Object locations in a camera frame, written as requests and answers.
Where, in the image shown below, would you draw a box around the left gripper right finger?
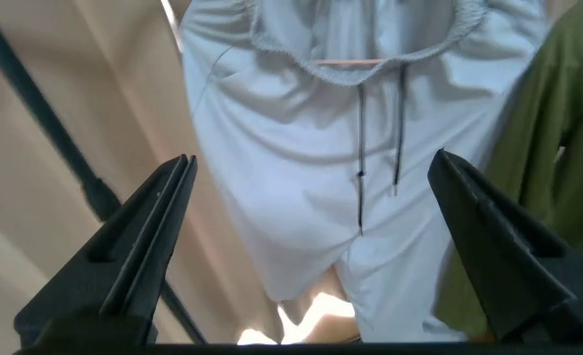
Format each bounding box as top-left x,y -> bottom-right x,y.
426,149 -> 583,344

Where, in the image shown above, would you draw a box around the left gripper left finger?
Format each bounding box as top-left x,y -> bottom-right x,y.
13,153 -> 199,347

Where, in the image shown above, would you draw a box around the green garment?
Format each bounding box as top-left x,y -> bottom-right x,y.
433,0 -> 583,341

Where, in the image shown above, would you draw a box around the pale grey shorts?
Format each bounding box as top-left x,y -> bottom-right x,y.
178,0 -> 551,344

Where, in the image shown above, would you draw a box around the black clothes rack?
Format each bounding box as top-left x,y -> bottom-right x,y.
0,0 -> 208,345

